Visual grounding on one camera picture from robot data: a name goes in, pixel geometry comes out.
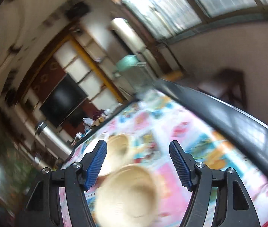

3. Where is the cream patterned bowl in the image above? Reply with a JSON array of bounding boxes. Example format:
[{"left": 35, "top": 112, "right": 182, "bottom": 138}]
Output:
[
  {"left": 94, "top": 165, "right": 159, "bottom": 226},
  {"left": 99, "top": 134, "right": 132, "bottom": 177}
]

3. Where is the flower painting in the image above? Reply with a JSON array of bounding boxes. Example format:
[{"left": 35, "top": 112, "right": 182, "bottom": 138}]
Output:
[{"left": 0, "top": 120, "right": 37, "bottom": 212}]

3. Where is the wide steel thermos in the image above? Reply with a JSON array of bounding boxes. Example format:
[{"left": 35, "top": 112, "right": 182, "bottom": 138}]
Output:
[{"left": 35, "top": 121, "right": 73, "bottom": 161}]

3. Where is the black television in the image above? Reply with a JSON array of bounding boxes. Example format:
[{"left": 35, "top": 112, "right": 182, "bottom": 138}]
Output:
[{"left": 40, "top": 73, "right": 88, "bottom": 128}]

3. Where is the colourful fruit tablecloth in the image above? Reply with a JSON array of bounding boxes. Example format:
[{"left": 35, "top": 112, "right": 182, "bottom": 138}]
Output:
[{"left": 71, "top": 90, "right": 268, "bottom": 226}]

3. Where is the clear plastic water bottle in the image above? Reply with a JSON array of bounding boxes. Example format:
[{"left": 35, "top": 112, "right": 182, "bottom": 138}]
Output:
[{"left": 116, "top": 55, "right": 156, "bottom": 93}]

